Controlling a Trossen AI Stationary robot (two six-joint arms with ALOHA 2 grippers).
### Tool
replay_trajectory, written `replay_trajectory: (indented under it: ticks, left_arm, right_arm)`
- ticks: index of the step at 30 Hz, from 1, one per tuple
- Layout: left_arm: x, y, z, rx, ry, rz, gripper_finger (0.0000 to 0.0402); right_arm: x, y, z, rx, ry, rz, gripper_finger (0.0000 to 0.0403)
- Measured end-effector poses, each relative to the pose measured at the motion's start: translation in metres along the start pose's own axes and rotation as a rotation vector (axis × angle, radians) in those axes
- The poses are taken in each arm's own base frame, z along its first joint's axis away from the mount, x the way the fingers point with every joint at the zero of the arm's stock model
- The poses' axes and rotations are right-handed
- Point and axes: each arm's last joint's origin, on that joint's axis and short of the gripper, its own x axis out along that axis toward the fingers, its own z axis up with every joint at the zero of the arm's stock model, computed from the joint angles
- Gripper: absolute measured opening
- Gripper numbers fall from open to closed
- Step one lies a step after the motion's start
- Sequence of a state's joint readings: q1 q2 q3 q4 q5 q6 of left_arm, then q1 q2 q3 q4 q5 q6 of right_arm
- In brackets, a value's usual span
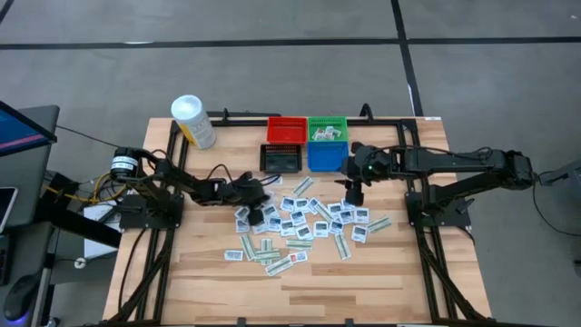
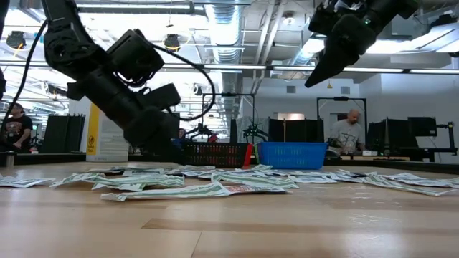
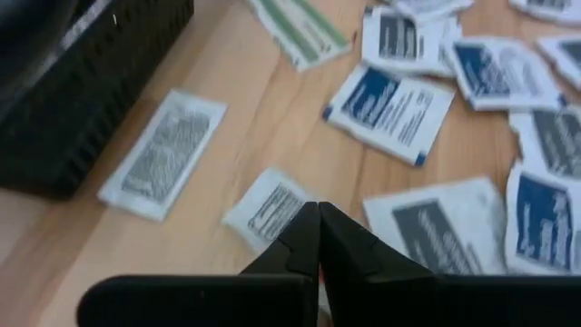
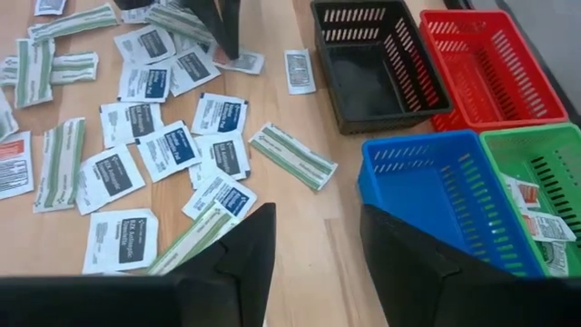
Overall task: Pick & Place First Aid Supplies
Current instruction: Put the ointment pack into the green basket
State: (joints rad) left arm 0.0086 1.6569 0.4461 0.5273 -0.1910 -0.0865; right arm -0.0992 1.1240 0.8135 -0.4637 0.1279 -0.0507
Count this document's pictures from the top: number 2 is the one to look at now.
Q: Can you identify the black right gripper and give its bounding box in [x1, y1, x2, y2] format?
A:
[303, 0, 381, 89]

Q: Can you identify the white packet red label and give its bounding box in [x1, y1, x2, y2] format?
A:
[224, 184, 292, 196]

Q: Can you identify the white wipes canister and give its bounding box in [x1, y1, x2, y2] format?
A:
[85, 102, 131, 163]

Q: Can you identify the person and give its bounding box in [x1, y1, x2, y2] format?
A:
[328, 109, 367, 157]
[0, 102, 34, 154]
[171, 128, 188, 150]

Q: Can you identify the white packet blue label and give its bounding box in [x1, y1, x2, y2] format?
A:
[164, 168, 202, 178]
[87, 166, 126, 176]

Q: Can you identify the black ceiling lamp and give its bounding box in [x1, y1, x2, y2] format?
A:
[6, 30, 27, 50]
[164, 33, 181, 52]

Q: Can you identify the black plastic basket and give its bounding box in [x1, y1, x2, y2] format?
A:
[181, 142, 252, 168]

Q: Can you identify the black background monitor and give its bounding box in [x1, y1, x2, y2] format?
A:
[366, 118, 410, 151]
[407, 116, 438, 138]

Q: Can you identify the red plastic basket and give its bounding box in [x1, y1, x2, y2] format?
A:
[243, 143, 255, 168]

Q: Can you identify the blue plastic basket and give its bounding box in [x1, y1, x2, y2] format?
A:
[256, 141, 329, 171]

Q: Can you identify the black background desk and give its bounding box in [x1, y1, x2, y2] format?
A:
[379, 145, 459, 162]

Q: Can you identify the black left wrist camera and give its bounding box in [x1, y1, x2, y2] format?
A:
[106, 29, 165, 87]

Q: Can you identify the black stand frame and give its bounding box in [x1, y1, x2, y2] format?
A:
[200, 92, 256, 144]
[316, 95, 368, 151]

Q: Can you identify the black left camera cable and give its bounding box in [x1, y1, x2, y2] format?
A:
[150, 42, 217, 122]

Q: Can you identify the long ceiling light rail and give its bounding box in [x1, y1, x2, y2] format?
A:
[0, 59, 459, 75]

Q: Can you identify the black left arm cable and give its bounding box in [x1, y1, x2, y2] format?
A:
[0, 19, 49, 126]

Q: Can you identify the silver ventilation duct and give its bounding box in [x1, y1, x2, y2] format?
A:
[203, 0, 249, 143]

